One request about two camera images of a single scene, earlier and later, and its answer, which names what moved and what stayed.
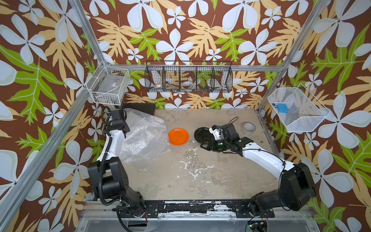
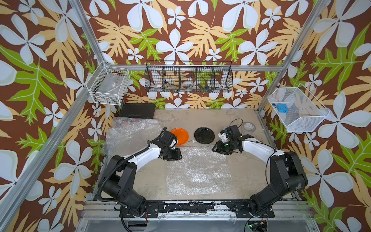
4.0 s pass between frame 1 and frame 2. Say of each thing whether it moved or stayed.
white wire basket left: stayed
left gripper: moved
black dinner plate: stayed
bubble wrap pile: moved
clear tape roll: stayed
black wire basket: stayed
